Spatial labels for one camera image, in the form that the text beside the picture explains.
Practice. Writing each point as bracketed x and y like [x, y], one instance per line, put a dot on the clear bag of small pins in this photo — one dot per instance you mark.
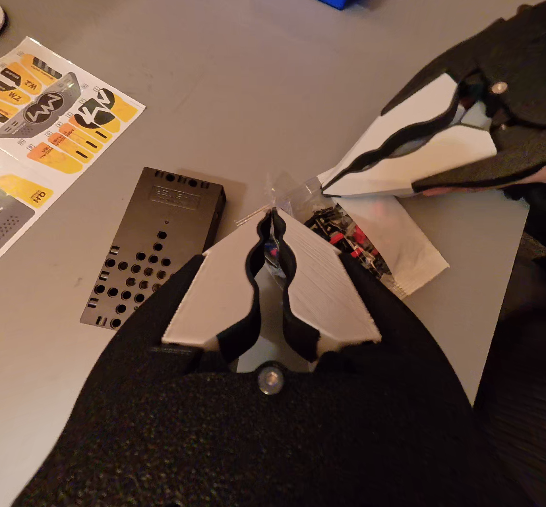
[409, 238]

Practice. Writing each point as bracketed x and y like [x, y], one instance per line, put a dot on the black perforated plastic box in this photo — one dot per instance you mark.
[170, 225]

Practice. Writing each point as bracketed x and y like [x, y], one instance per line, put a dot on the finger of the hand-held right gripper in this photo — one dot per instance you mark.
[435, 161]
[409, 115]

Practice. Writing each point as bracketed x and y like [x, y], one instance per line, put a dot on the person's right hand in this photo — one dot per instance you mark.
[524, 178]

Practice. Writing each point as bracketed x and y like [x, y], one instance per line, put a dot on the yellow and grey sticker sheet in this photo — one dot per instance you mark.
[64, 132]

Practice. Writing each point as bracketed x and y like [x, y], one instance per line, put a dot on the pile of small black pins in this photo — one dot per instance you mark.
[341, 230]

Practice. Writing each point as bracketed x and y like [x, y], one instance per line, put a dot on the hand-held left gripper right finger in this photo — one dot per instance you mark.
[328, 298]

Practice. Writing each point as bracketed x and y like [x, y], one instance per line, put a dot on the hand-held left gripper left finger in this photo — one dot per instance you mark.
[213, 298]

